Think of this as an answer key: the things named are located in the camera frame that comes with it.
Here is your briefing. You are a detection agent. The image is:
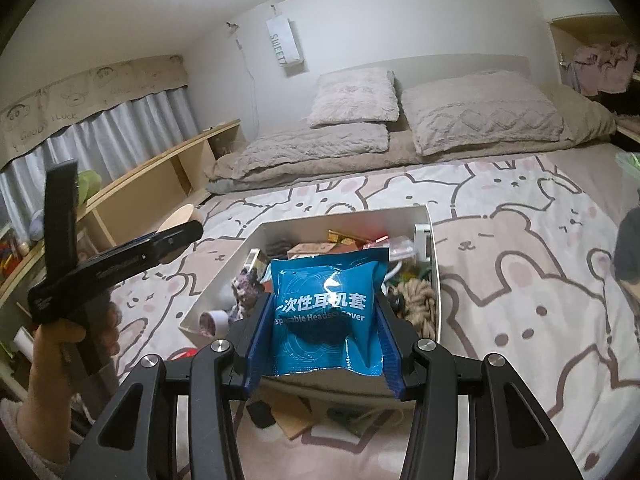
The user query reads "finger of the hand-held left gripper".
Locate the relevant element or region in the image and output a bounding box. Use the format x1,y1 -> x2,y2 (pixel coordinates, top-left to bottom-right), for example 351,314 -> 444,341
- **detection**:
44,159 -> 80,282
75,220 -> 204,292

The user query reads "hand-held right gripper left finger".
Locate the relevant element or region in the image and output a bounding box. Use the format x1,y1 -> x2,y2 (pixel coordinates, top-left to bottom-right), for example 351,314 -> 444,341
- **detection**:
62,294 -> 275,480

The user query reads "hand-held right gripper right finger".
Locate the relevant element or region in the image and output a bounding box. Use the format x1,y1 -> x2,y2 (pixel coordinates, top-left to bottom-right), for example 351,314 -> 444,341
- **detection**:
375,292 -> 572,480

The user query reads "square wooden board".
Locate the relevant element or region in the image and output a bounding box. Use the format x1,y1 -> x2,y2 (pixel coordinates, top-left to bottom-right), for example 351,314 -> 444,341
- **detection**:
270,394 -> 324,442

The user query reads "white shoe box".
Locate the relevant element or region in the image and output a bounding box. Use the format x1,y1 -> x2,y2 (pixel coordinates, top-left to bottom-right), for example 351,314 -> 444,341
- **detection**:
180,203 -> 444,402

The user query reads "blue foil packet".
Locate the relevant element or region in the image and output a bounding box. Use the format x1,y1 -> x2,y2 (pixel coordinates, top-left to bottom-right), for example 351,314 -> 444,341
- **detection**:
262,247 -> 391,379

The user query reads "person's left forearm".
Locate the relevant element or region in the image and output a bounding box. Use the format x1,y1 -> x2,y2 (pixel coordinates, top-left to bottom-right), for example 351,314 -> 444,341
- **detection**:
0,394 -> 88,480

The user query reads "person's left hand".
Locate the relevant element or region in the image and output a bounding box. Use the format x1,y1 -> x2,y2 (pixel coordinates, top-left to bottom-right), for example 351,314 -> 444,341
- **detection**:
29,305 -> 124,403

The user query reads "green plush toy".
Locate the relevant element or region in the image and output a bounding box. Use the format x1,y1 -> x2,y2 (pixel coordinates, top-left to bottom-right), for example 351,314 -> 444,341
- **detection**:
75,170 -> 104,209

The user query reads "small black block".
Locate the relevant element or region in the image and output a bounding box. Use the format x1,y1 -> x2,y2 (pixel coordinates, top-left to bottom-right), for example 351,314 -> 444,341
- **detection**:
247,400 -> 277,430

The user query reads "white tape roll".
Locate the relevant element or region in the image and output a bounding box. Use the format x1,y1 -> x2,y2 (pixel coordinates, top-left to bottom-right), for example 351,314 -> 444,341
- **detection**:
199,310 -> 229,339

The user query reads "long wooden shelf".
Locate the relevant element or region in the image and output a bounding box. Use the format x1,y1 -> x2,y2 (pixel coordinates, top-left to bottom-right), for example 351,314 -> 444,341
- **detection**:
0,120 -> 242,391

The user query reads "purple fluffy toy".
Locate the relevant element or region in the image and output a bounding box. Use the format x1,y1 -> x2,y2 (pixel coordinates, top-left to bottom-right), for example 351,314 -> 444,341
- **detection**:
231,269 -> 272,322

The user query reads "green patterned item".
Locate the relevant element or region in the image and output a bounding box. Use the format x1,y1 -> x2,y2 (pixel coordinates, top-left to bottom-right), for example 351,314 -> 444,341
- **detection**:
327,406 -> 372,437

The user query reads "black and yellow packet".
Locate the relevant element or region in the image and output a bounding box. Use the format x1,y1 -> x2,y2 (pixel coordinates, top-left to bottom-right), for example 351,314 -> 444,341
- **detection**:
244,248 -> 267,282

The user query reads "grey pleated curtain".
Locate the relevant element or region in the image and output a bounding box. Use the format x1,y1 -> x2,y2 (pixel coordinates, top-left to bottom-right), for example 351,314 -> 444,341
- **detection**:
0,85 -> 199,233

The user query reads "clear plastic bag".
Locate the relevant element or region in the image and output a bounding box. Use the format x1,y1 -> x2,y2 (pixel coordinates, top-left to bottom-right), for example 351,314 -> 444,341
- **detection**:
387,236 -> 417,262

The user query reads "small brown cardboard box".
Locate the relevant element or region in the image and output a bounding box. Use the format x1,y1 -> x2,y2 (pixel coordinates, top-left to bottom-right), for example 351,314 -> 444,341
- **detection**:
287,242 -> 337,259

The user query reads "white plastic holder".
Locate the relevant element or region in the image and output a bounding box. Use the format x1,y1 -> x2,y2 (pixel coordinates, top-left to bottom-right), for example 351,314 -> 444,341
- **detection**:
412,224 -> 434,262

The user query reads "beige printed curtain valance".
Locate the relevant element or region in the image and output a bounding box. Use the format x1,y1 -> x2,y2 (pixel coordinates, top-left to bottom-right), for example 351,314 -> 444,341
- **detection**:
0,53 -> 190,162

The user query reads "bear printed blanket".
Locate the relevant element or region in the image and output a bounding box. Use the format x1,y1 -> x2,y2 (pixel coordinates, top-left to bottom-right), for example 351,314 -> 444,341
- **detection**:
107,152 -> 640,480

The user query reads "small fluffy beige pillow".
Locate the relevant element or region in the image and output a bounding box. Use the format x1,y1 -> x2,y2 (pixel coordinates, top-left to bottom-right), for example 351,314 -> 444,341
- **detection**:
306,67 -> 400,129

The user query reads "dark cloth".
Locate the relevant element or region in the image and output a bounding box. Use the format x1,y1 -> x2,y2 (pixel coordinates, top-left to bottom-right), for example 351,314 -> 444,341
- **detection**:
612,204 -> 640,313

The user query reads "large quilted beige pillow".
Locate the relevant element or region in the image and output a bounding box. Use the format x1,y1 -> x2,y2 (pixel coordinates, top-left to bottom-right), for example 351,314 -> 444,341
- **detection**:
400,71 -> 566,157

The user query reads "green plastic bag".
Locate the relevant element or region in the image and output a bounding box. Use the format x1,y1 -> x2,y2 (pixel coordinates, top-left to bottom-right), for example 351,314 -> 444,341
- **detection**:
615,151 -> 640,182

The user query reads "pile of pink clothes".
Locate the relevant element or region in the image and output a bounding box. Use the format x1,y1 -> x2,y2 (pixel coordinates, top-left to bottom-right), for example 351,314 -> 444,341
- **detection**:
570,39 -> 639,96

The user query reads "jute rope bundle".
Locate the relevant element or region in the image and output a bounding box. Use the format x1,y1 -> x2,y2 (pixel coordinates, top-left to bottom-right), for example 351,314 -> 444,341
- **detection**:
394,279 -> 442,342

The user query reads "white wall cable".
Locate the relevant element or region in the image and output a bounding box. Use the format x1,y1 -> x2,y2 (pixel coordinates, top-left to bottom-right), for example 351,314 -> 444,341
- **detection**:
226,21 -> 262,132

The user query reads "wooden wall niche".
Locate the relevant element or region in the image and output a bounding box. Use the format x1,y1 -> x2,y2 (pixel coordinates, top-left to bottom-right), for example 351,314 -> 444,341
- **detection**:
547,12 -> 640,136

